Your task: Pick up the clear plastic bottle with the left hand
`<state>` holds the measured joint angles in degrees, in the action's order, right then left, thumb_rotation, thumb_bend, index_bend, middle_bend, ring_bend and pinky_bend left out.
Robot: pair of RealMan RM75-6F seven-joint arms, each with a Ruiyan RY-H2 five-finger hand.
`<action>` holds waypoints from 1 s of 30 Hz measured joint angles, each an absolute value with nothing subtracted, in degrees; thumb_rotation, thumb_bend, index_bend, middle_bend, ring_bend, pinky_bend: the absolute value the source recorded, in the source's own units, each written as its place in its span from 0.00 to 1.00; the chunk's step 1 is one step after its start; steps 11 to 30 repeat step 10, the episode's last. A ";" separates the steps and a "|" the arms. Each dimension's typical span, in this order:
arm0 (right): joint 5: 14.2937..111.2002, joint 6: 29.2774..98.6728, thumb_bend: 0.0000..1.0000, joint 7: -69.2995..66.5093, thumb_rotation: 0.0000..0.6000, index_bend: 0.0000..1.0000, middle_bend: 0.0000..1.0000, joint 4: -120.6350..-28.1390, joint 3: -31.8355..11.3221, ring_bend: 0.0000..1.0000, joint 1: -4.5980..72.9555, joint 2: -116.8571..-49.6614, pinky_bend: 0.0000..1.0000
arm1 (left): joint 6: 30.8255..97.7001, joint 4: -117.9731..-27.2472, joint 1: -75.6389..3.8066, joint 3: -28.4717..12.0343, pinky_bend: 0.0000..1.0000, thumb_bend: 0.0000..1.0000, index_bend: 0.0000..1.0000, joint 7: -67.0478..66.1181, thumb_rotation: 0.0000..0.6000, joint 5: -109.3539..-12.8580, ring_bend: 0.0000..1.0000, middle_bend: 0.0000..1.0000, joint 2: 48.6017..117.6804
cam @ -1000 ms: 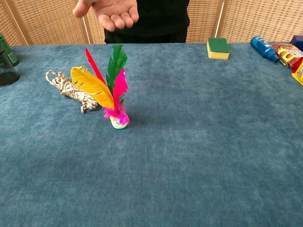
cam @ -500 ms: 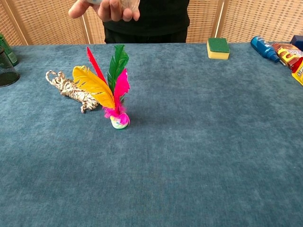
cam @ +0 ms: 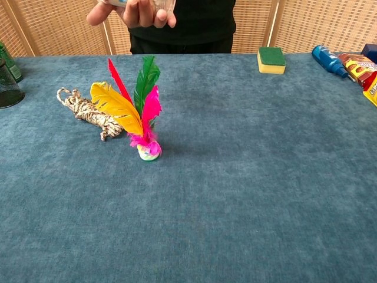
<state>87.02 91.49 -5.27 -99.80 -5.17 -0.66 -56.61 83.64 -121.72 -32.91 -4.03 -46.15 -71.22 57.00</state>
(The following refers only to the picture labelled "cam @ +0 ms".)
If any person's bare hand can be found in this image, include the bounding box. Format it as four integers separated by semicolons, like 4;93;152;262
86;0;177;29

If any person's black-clothed torso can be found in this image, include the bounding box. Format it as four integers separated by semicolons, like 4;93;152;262
128;0;237;55

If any wicker folding screen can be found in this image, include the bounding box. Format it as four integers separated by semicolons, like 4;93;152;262
231;0;377;55
0;0;133;58

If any colourful feather shuttlecock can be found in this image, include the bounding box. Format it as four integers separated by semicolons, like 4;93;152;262
90;55;163;162

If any green and yellow sponge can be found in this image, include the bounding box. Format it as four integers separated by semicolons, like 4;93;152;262
256;46;287;75

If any green bottle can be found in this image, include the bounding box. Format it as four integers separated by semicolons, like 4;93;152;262
0;41;24;84

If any black mesh pen cup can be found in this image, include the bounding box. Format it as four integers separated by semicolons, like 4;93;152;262
0;57;27;110

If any blue plastic bottle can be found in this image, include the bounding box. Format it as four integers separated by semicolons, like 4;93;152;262
311;44;355;82

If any red snack packet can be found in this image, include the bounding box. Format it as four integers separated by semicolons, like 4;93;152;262
338;52;377;90

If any navy blue box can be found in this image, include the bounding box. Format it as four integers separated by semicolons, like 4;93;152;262
360;43;377;64

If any yellow snack bag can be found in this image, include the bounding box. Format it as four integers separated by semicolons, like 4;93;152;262
362;71;377;108

